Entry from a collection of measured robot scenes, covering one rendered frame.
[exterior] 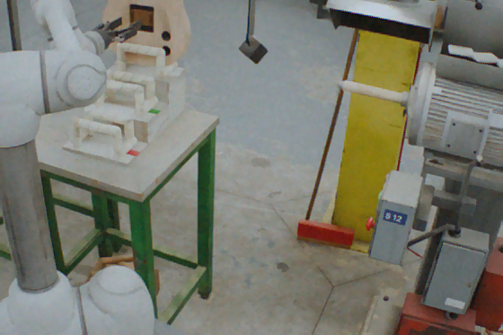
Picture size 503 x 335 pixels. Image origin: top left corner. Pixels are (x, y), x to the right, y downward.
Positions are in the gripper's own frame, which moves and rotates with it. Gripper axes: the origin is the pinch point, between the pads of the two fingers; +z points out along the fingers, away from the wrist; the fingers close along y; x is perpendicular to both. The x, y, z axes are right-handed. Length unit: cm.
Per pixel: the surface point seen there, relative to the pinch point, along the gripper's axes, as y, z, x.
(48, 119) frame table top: -31, -10, -39
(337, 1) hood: 72, -6, 20
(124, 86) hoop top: 3.9, -9.0, -19.2
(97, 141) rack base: -2.8, -18.2, -37.4
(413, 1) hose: 93, 0, 22
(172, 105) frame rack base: 14.2, 7.9, -32.1
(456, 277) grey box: 123, -27, -50
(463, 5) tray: 107, 2, 24
